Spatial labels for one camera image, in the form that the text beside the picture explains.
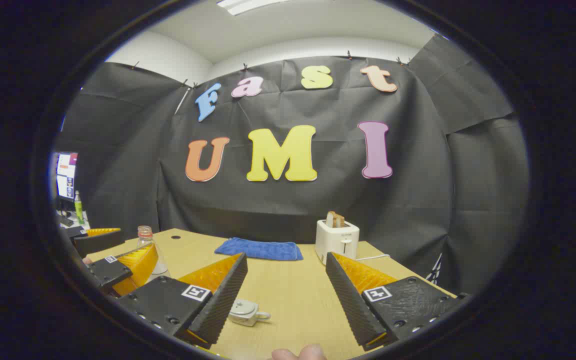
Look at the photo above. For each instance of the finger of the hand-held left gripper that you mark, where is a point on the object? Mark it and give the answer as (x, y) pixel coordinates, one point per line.
(98, 245)
(110, 272)

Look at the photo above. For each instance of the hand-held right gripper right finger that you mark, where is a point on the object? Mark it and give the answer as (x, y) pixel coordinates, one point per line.
(348, 300)

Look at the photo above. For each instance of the toast slice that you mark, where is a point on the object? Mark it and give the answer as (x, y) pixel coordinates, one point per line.
(340, 221)
(330, 220)

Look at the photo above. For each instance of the clear plastic water bottle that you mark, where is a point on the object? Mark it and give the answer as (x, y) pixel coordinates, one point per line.
(144, 240)

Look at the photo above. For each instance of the white toaster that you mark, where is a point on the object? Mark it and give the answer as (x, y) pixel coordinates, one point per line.
(338, 242)

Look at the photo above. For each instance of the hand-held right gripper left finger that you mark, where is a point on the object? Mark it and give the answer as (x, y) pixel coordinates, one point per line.
(223, 300)

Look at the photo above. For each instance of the computer monitor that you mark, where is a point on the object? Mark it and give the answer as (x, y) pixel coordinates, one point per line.
(66, 175)

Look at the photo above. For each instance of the white ceramic teacup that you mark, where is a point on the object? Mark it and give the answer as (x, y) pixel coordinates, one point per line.
(248, 319)

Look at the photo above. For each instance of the white teacup lid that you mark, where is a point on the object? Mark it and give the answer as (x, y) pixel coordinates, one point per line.
(244, 305)

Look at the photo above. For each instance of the blue cloth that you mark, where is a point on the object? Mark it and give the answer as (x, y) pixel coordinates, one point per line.
(260, 249)

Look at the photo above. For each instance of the ceiling light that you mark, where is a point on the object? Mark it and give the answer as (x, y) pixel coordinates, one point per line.
(240, 6)

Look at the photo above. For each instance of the green bottle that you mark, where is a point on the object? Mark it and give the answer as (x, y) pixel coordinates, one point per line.
(79, 207)

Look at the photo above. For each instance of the black backdrop cloth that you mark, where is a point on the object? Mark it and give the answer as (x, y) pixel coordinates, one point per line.
(318, 210)

